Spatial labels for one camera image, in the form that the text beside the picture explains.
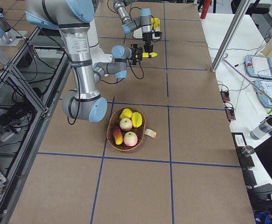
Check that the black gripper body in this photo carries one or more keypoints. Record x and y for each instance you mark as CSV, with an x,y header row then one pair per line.
x,y
147,43
134,54

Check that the brown woven wicker basket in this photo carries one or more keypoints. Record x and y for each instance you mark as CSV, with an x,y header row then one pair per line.
x,y
114,123

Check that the white rectangular bear tray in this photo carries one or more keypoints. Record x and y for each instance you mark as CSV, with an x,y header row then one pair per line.
x,y
137,34

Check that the yellow lemon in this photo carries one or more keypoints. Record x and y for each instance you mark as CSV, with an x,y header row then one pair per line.
x,y
126,113

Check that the yellow starfruit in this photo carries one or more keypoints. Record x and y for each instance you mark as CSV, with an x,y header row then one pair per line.
x,y
136,119

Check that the red fire extinguisher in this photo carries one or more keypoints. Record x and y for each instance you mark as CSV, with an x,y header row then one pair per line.
x,y
206,5

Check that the pink peach fruit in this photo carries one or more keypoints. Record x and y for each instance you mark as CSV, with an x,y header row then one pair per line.
x,y
126,124
130,139

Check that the paper price tag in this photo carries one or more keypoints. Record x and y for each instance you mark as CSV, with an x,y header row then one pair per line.
x,y
150,133

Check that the red yellow mango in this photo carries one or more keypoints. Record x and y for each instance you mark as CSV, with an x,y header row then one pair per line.
x,y
118,137

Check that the orange circuit board far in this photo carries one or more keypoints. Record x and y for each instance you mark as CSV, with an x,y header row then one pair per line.
x,y
225,96

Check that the orange circuit board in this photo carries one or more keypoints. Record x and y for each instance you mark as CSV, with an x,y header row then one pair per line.
x,y
225,96
230,113

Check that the orange circuit board near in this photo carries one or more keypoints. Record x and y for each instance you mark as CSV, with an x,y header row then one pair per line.
x,y
230,113

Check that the blue teach pendant far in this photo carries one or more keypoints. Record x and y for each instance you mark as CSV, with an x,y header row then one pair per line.
x,y
259,67

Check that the small metal weight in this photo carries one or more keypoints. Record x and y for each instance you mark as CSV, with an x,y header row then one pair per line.
x,y
247,151

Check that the clear water bottle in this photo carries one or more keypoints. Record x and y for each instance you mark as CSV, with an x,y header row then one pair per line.
x,y
262,129

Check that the white power strip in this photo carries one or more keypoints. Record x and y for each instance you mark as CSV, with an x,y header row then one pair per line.
x,y
6,135

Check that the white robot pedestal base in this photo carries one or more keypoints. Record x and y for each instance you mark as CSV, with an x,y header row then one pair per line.
x,y
96,42

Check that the aluminium frame post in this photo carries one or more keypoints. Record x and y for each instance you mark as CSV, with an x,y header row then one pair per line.
x,y
238,16

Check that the green handled grabber stick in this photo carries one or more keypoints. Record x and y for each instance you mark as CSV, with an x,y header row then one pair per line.
x,y
250,82

